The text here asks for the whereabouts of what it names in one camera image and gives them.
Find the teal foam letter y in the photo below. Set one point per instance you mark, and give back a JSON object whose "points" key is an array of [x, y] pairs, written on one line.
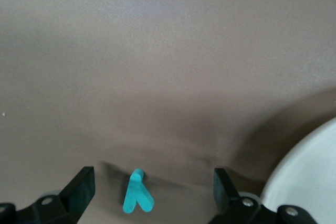
{"points": [[136, 190]]}

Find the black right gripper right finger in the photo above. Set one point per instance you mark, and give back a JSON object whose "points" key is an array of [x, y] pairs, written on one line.
{"points": [[225, 197]]}

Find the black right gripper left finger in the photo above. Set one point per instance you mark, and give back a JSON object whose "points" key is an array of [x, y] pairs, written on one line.
{"points": [[78, 197]]}

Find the beige plate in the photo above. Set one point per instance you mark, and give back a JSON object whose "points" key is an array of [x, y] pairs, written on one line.
{"points": [[309, 176]]}

